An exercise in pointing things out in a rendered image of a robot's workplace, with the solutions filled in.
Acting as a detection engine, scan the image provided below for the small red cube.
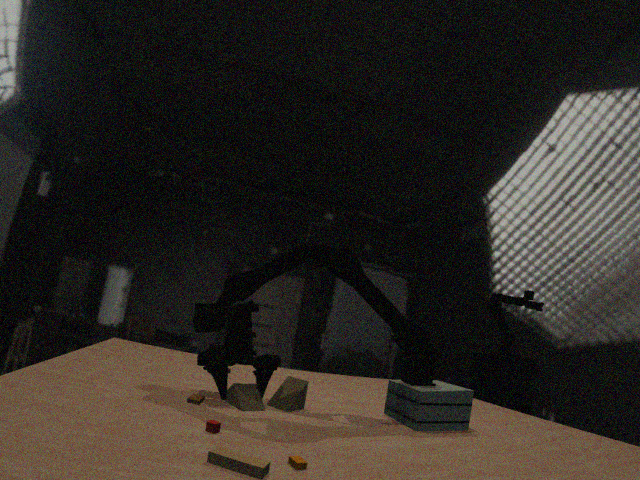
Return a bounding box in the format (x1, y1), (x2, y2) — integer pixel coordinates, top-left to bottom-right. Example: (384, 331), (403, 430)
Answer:
(205, 419), (221, 434)

